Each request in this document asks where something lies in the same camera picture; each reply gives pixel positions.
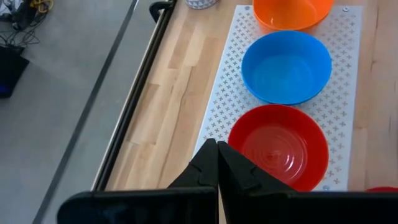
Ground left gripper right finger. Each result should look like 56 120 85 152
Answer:
218 141 295 194

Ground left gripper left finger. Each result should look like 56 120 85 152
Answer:
167 138 218 189

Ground red plastic mini bowl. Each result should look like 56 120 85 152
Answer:
228 104 330 192
365 185 398 193

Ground blue plastic mini bowl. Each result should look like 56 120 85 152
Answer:
241 30 333 106

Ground orange plastic mini bowl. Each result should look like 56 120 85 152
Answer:
252 0 335 32

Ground white perforated metal plate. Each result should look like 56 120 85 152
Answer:
192 4 364 192

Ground white patterned plant pot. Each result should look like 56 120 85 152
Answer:
185 0 218 10

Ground black computer tower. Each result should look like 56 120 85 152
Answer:
0 46 30 99

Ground black aluminium table frame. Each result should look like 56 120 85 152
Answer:
91 0 178 192

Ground tangled black floor cables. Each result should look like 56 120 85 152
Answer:
0 0 55 47

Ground yellow cable coil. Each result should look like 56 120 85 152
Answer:
29 0 54 13

